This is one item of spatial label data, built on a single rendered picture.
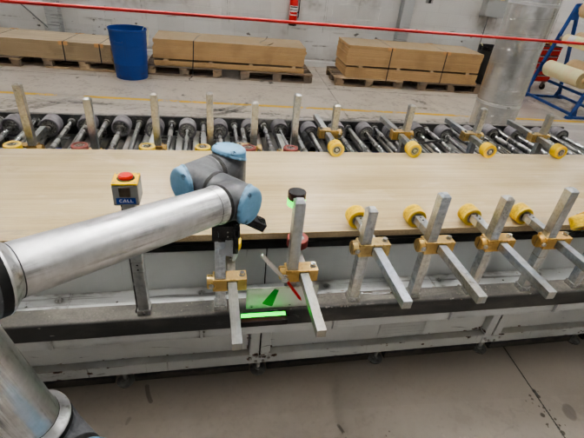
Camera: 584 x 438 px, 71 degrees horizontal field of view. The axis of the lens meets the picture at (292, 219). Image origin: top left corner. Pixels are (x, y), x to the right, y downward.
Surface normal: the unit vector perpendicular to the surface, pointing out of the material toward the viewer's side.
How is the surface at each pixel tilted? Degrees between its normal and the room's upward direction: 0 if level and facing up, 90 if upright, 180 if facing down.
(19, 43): 90
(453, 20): 90
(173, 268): 90
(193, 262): 90
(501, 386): 0
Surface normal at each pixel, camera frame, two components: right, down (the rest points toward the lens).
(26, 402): 0.92, 0.25
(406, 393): 0.09, -0.84
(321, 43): 0.11, 0.55
